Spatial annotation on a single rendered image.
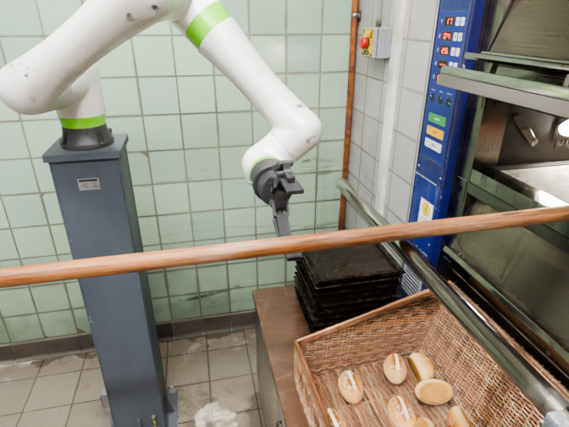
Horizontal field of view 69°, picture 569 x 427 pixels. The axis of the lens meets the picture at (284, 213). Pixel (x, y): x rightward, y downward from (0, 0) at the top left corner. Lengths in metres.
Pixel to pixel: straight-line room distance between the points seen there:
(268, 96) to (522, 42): 0.56
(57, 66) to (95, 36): 0.13
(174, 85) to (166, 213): 0.58
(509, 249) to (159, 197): 1.43
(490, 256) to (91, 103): 1.15
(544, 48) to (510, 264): 0.48
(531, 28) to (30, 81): 1.10
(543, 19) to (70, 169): 1.21
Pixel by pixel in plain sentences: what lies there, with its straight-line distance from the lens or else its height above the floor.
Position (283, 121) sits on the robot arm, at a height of 1.32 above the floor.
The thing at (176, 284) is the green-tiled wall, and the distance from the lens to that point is 2.20.
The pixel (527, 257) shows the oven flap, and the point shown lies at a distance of 1.12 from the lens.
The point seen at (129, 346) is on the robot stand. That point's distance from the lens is 1.65.
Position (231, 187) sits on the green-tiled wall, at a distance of 1.97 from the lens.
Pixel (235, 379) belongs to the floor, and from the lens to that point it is 2.13.
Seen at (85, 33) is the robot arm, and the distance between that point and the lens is 1.04.
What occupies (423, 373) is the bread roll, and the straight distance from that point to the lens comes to 1.31.
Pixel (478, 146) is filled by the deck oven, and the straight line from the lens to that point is 1.21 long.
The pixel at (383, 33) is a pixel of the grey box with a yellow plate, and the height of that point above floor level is 1.49.
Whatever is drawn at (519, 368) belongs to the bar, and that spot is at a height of 1.17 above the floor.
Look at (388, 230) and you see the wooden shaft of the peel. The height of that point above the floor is 1.20.
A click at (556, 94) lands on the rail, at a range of 0.82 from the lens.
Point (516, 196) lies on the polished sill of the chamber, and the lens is 1.10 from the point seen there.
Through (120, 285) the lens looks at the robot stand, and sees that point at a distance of 1.49.
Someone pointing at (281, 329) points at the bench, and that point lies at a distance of 1.48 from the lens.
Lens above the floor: 1.54
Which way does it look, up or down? 25 degrees down
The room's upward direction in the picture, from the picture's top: straight up
